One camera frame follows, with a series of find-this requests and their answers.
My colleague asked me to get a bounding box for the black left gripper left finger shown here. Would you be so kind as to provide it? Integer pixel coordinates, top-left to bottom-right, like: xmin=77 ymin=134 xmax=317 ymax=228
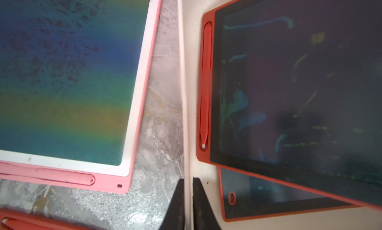
xmin=159 ymin=179 xmax=185 ymax=230

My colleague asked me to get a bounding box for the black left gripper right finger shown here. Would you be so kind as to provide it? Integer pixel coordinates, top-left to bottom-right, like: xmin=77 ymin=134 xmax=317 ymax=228
xmin=193 ymin=177 xmax=221 ymax=230

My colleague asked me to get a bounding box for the red black newsmy tablet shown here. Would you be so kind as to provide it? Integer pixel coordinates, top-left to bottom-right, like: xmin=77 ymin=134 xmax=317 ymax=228
xmin=196 ymin=0 xmax=382 ymax=209
xmin=1 ymin=208 xmax=89 ymax=230

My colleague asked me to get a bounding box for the red black Newsmy tablet top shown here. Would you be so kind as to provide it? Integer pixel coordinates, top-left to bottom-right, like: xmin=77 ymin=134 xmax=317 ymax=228
xmin=1 ymin=208 xmax=89 ymax=230

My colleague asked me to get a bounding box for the pink writing tablet rainbow screen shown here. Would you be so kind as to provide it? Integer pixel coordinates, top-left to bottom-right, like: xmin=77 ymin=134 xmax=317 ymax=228
xmin=1 ymin=0 xmax=162 ymax=194

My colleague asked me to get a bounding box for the white plastic storage box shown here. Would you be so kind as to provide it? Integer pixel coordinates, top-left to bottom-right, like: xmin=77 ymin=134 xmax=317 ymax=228
xmin=178 ymin=0 xmax=382 ymax=230

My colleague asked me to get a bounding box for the pink stylus pen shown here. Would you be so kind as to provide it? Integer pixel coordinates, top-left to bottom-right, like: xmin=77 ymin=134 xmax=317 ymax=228
xmin=1 ymin=162 xmax=95 ymax=186

